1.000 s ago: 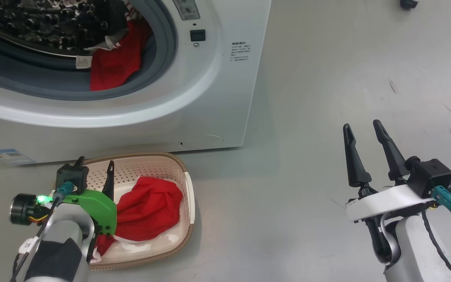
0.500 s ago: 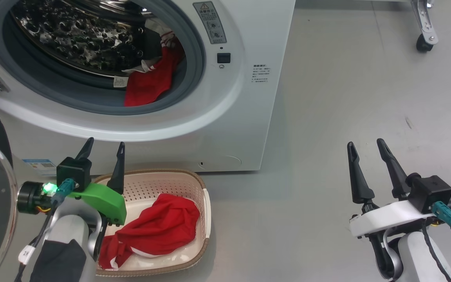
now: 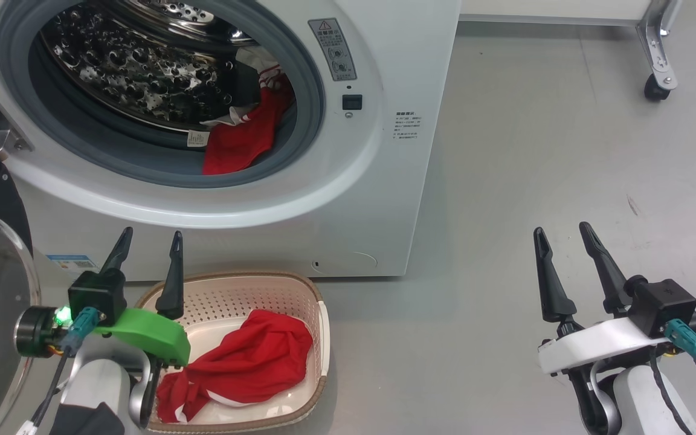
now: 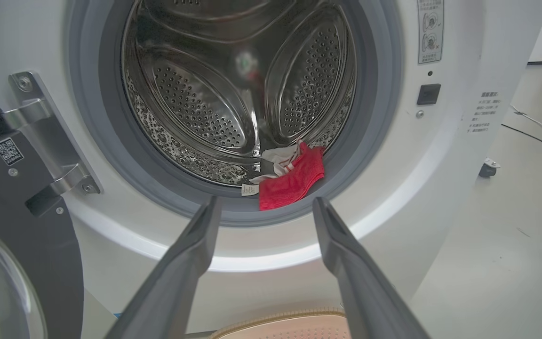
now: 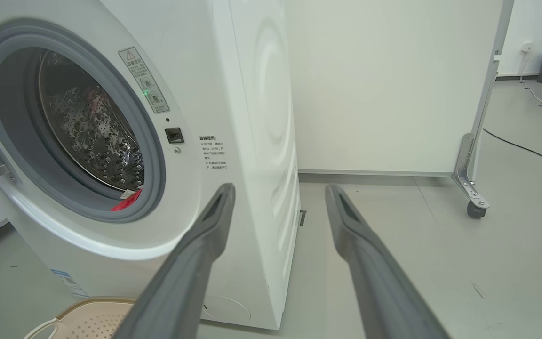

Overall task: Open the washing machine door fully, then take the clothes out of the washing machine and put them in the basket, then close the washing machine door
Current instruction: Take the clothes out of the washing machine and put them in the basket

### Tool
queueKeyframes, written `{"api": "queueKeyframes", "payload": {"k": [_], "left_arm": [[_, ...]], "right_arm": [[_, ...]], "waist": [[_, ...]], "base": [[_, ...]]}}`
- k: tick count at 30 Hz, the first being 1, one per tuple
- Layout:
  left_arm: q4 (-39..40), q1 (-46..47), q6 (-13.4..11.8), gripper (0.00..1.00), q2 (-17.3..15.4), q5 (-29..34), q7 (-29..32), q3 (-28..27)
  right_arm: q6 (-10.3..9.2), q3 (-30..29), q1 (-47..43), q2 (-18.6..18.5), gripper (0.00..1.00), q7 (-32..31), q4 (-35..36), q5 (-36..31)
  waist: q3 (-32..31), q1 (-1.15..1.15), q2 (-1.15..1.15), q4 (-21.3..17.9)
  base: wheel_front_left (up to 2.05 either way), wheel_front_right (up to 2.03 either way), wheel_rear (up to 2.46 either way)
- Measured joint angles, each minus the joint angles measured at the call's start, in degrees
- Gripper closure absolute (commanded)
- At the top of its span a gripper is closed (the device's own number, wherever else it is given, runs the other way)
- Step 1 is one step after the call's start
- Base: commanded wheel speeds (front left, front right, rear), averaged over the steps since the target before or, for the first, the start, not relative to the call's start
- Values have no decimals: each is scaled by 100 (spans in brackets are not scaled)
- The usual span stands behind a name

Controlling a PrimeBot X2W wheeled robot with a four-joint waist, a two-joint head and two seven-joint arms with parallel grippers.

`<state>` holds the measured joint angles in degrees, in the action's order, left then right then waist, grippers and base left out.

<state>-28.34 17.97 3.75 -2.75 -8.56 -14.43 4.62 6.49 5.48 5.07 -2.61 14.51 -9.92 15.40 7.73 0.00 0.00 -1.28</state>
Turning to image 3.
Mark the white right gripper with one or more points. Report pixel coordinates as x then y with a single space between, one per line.
589 344

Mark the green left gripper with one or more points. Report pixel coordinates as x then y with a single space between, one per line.
148 335

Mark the plain red garment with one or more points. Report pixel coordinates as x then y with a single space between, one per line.
245 362

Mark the red garment with white stripes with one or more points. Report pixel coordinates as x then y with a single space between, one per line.
239 145

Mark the cream perforated laundry basket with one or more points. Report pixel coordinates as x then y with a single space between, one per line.
233 296

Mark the white front-load washing machine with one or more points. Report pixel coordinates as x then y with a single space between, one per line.
384 211

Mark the blue energy label sticker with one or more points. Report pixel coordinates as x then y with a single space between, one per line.
73 262

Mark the round white filter cover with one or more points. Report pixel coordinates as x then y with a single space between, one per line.
348 264

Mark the black caster wheel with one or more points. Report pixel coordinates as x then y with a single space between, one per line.
656 89

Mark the small printed text label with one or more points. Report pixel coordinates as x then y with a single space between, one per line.
407 125

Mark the grey warning sticker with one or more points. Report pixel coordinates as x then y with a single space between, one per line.
333 51

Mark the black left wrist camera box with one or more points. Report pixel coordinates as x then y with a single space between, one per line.
97 296

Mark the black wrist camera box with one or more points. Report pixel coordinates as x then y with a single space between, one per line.
662 305
97 296

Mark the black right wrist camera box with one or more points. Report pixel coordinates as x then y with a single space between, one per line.
662 305

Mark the grey metal frame leg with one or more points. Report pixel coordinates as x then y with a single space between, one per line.
659 42

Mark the white panel on frame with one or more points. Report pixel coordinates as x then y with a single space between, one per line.
553 9

